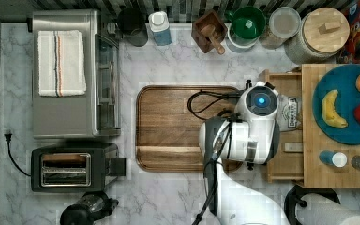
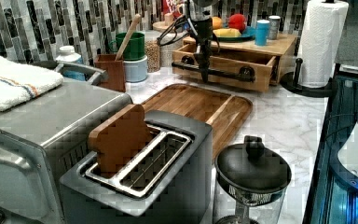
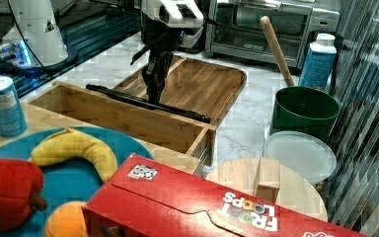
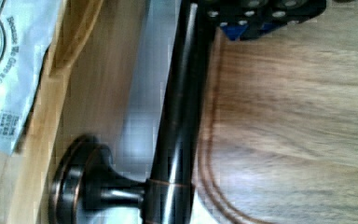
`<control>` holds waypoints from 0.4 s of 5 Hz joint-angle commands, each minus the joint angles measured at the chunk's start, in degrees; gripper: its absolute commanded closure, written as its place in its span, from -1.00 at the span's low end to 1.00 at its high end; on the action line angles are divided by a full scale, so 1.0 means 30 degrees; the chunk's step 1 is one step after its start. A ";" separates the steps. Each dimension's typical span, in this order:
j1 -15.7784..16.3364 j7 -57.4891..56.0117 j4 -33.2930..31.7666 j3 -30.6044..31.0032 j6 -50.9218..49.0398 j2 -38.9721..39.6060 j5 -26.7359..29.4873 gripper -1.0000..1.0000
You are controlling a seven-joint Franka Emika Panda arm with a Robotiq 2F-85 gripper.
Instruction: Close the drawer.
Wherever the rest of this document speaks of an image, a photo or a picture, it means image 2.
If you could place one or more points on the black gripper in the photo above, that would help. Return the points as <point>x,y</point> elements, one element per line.
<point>203,36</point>

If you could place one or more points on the wooden drawer with black handle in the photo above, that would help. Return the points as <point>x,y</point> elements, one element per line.
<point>247,70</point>

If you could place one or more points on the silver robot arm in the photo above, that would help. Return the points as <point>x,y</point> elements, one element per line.
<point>198,15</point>

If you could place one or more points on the wooden drawer cabinet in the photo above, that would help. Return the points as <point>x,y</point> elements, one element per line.
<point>283,48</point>

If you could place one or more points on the yellow banana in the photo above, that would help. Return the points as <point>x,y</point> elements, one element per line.
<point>227,32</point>

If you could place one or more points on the glass jar with wooden lid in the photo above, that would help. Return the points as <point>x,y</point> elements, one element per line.
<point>171,41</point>

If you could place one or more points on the orange fruit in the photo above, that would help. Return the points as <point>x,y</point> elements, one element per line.
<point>217,23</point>

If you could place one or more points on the wooden cutting board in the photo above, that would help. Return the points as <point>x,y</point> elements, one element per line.
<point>224,112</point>

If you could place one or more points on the glass jar of grains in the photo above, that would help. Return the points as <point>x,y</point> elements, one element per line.
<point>152,51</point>

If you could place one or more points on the teal plate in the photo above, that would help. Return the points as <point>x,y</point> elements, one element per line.
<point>246,35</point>

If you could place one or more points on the red apple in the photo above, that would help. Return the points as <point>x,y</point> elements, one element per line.
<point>237,21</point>

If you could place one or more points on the red cereal box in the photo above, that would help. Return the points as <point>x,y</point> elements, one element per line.
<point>176,7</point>

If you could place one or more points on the light blue bowl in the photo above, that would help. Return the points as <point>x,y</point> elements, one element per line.
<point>136,71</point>

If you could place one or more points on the blue cup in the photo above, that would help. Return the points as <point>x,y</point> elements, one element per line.
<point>261,32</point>

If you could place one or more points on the green mug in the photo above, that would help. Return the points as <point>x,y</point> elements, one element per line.
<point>135,49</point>

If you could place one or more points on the black paper towel holder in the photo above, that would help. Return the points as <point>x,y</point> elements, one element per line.
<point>290,81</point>

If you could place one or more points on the brown wooden utensil box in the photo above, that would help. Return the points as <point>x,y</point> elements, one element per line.
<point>115,80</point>

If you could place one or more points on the wooden toast slice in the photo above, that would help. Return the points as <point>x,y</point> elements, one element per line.
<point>117,140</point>

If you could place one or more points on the grey two-slot toaster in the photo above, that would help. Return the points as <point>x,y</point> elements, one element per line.
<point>167,182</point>

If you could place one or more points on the white paper towel roll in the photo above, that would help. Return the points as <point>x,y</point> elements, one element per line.
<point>319,41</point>

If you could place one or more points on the white bottle blue label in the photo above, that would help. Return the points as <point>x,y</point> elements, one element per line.
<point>69,55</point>

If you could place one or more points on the stainless steel toaster oven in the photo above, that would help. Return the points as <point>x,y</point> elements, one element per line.
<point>42,139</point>

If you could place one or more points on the white striped towel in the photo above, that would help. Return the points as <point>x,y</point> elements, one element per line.
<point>20,83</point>

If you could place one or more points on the grey pan handle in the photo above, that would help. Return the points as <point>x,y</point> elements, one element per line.
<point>94,76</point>

